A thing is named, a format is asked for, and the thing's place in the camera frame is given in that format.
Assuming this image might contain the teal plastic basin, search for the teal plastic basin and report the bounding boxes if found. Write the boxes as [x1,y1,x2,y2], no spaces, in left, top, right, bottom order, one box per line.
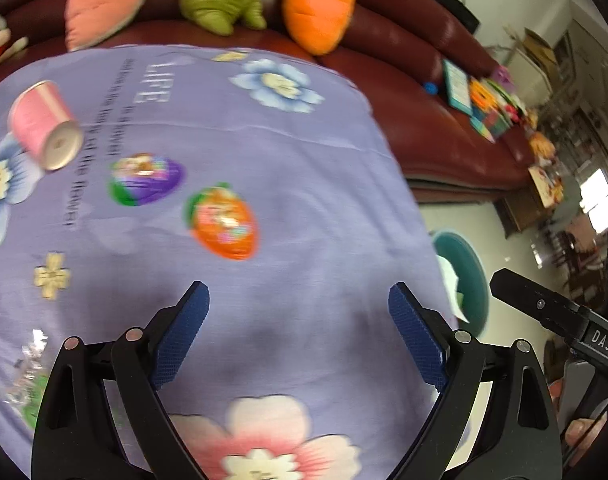
[429,230,489,338]

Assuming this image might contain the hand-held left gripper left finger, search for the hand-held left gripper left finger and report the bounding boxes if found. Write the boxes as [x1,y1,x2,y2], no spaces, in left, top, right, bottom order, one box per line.
[30,280,211,480]

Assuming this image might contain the wooden side table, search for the wooden side table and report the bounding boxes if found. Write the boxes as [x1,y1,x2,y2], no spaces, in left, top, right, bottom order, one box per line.
[496,187,555,238]

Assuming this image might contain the pink plush pillow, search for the pink plush pillow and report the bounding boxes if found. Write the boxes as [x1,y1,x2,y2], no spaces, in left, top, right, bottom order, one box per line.
[65,0,155,52]

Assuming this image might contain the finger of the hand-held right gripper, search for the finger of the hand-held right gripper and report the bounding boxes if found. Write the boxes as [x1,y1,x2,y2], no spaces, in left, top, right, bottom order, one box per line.
[489,268,585,346]

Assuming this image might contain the colourful picture books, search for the colourful picture books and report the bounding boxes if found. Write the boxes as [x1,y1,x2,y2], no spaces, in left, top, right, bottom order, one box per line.
[466,65,530,143]

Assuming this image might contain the bright window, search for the bright window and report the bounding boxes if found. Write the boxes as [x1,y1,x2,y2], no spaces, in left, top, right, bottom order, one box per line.
[579,169,608,233]

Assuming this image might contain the teal framed board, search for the teal framed board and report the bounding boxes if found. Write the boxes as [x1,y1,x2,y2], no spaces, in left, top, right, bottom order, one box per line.
[441,59,472,113]

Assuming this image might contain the pink paper cup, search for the pink paper cup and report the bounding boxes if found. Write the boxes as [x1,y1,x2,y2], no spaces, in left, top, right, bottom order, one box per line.
[7,80,84,171]

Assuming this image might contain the white crumpled paper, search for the white crumpled paper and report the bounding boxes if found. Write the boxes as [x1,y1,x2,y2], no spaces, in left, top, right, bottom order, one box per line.
[436,255,470,323]

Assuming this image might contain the person's right hand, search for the person's right hand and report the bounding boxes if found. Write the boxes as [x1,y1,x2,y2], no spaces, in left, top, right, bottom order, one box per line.
[548,379,607,468]

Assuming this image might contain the books on side table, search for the books on side table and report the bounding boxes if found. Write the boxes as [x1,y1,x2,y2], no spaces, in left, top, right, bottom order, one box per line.
[528,132,565,206]

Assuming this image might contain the purple floral blanket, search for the purple floral blanket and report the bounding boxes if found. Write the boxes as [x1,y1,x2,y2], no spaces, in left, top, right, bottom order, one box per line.
[0,46,477,480]

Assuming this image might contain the orange candy packet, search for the orange candy packet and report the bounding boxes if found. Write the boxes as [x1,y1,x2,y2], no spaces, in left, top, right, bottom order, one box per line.
[184,182,259,261]

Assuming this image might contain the purple egg toy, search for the purple egg toy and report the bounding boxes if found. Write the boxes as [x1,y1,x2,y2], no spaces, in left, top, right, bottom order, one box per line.
[108,154,186,207]

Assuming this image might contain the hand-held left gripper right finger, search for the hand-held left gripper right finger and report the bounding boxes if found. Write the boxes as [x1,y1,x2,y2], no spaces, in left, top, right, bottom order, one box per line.
[388,281,565,480]

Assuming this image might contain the clear plastic wrapper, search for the clear plastic wrapper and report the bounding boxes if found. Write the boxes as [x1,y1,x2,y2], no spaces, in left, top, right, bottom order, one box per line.
[6,327,52,428]

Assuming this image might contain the orange carrot plush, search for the orange carrot plush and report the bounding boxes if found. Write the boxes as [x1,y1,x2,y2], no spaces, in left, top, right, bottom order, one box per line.
[283,0,357,56]

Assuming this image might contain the dark red leather sofa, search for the dark red leather sofa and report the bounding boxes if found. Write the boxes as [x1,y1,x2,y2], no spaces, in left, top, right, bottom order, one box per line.
[0,0,542,191]

